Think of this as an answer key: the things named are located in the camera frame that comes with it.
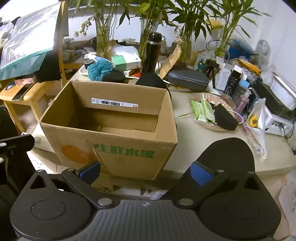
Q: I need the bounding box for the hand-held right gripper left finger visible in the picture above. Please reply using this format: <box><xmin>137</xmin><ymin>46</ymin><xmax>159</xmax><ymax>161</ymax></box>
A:
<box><xmin>21</xmin><ymin>161</ymin><xmax>116</xmax><ymax>210</ymax></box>

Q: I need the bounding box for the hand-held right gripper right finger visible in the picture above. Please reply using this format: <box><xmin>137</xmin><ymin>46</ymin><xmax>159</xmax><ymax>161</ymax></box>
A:
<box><xmin>174</xmin><ymin>161</ymin><xmax>270</xmax><ymax>209</ymax></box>

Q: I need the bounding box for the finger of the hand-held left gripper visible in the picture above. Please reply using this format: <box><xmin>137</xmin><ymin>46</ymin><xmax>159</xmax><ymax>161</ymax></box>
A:
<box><xmin>0</xmin><ymin>134</ymin><xmax>35</xmax><ymax>188</ymax></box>

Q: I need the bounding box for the black foam pad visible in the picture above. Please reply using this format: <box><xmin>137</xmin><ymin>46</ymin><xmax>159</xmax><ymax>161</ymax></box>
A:
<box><xmin>199</xmin><ymin>137</ymin><xmax>255</xmax><ymax>176</ymax></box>
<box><xmin>135</xmin><ymin>72</ymin><xmax>172</xmax><ymax>98</ymax></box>

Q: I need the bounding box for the brown cardboard box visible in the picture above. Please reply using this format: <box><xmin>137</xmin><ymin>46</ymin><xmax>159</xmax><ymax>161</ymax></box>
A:
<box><xmin>39</xmin><ymin>80</ymin><xmax>178</xmax><ymax>181</ymax></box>

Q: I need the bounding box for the blue bath loofah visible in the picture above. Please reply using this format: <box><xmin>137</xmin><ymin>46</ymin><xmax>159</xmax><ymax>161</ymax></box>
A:
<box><xmin>87</xmin><ymin>57</ymin><xmax>114</xmax><ymax>82</ymax></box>

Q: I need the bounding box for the clear ribbed basket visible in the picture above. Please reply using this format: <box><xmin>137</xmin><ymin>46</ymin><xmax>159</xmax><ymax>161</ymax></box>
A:
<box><xmin>190</xmin><ymin>92</ymin><xmax>242</xmax><ymax>132</ymax></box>

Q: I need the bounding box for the dark smartphone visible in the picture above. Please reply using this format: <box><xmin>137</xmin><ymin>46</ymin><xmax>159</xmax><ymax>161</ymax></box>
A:
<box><xmin>11</xmin><ymin>83</ymin><xmax>33</xmax><ymax>101</ymax></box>

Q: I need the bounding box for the black fabric pouch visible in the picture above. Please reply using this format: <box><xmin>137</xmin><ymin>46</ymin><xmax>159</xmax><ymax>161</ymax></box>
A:
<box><xmin>214</xmin><ymin>103</ymin><xmax>238</xmax><ymax>131</ymax></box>

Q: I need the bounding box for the copper pink box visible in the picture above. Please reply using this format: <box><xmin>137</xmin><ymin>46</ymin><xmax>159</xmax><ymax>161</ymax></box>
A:
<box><xmin>14</xmin><ymin>76</ymin><xmax>37</xmax><ymax>86</ymax></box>

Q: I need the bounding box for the clear plastic sleeve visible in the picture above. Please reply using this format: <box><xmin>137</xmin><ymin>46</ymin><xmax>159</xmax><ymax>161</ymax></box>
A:
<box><xmin>246</xmin><ymin>98</ymin><xmax>271</xmax><ymax>160</ymax></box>

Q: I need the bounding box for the yellow tape measure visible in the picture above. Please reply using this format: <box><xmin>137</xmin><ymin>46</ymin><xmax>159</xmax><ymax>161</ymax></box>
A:
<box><xmin>246</xmin><ymin>116</ymin><xmax>259</xmax><ymax>128</ymax></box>

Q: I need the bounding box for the pink liquid bottle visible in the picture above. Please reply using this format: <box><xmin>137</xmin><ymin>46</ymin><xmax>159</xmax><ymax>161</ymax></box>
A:
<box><xmin>233</xmin><ymin>89</ymin><xmax>252</xmax><ymax>114</ymax></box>

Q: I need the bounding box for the white electronic device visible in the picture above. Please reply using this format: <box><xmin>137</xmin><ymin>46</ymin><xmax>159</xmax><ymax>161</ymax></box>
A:
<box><xmin>261</xmin><ymin>108</ymin><xmax>294</xmax><ymax>135</ymax></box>

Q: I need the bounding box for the grey zip case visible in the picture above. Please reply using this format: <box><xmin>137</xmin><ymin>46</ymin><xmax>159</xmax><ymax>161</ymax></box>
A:
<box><xmin>168</xmin><ymin>70</ymin><xmax>210</xmax><ymax>91</ymax></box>

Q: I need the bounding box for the wooden chair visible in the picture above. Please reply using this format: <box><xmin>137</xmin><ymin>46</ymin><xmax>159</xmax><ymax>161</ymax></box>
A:
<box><xmin>0</xmin><ymin>0</ymin><xmax>77</xmax><ymax>133</ymax></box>

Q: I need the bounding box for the white plastic tray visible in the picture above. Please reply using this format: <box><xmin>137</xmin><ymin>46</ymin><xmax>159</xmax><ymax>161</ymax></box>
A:
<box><xmin>78</xmin><ymin>64</ymin><xmax>142</xmax><ymax>78</ymax></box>

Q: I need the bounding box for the black printed carton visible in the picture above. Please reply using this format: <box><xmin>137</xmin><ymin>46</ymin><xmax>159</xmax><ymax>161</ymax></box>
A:
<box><xmin>227</xmin><ymin>70</ymin><xmax>242</xmax><ymax>94</ymax></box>

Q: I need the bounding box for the white tall carton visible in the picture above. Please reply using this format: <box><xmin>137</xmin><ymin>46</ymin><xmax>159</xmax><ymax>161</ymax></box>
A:
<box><xmin>216</xmin><ymin>57</ymin><xmax>234</xmax><ymax>91</ymax></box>

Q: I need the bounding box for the black device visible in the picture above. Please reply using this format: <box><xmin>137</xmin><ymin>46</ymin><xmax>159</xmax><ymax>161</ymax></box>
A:
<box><xmin>252</xmin><ymin>80</ymin><xmax>295</xmax><ymax>120</ymax></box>

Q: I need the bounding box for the clear green plastic bag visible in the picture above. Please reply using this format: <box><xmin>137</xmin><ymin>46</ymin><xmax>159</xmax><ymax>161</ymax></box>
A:
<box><xmin>0</xmin><ymin>2</ymin><xmax>62</xmax><ymax>80</ymax></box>

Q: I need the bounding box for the small black tripod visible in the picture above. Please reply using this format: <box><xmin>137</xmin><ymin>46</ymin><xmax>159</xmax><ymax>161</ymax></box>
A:
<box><xmin>206</xmin><ymin>59</ymin><xmax>219</xmax><ymax>90</ymax></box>

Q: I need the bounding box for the white bag blue print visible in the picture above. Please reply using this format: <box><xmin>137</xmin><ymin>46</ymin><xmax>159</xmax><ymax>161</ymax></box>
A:
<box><xmin>196</xmin><ymin>52</ymin><xmax>216</xmax><ymax>71</ymax></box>

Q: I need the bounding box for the green white carton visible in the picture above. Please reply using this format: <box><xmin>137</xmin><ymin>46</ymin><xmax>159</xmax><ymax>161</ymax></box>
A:
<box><xmin>111</xmin><ymin>54</ymin><xmax>142</xmax><ymax>70</ymax></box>

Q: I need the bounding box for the brown paper bag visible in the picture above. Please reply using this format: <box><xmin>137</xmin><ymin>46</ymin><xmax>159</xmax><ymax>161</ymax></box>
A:
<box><xmin>159</xmin><ymin>44</ymin><xmax>182</xmax><ymax>80</ymax></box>

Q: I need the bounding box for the white appliance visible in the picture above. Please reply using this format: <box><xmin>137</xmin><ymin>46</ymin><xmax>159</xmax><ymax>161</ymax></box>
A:
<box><xmin>270</xmin><ymin>72</ymin><xmax>296</xmax><ymax>110</ymax></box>

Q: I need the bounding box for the yellow black folded umbrella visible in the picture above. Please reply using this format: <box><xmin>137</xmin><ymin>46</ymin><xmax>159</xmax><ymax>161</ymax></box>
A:
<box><xmin>236</xmin><ymin>58</ymin><xmax>262</xmax><ymax>75</ymax></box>

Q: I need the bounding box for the brown paper wrap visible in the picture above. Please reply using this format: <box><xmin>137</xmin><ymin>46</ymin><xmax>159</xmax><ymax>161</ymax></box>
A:
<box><xmin>105</xmin><ymin>39</ymin><xmax>123</xmax><ymax>58</ymax></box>

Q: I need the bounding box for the white plastic bag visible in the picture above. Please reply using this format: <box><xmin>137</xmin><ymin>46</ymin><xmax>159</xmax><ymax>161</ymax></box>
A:
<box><xmin>111</xmin><ymin>45</ymin><xmax>139</xmax><ymax>58</ymax></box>

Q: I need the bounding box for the black thermos bottle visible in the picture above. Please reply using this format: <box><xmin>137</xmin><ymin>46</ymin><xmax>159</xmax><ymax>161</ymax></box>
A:
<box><xmin>142</xmin><ymin>32</ymin><xmax>163</xmax><ymax>74</ymax></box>

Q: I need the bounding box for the blue plastic bag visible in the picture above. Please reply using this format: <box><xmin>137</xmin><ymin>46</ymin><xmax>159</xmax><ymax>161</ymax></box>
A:
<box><xmin>228</xmin><ymin>39</ymin><xmax>255</xmax><ymax>58</ymax></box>

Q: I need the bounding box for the white stand yellow top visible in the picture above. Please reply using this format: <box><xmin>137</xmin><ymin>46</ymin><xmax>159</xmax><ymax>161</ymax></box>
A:
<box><xmin>205</xmin><ymin>19</ymin><xmax>224</xmax><ymax>52</ymax></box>

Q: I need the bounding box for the white cable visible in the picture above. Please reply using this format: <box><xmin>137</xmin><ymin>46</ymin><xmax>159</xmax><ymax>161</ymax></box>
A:
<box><xmin>229</xmin><ymin>111</ymin><xmax>244</xmax><ymax>125</ymax></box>

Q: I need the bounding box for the rainbow ribbon cable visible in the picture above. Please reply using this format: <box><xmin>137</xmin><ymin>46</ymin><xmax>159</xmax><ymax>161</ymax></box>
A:
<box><xmin>221</xmin><ymin>94</ymin><xmax>236</xmax><ymax>109</ymax></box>

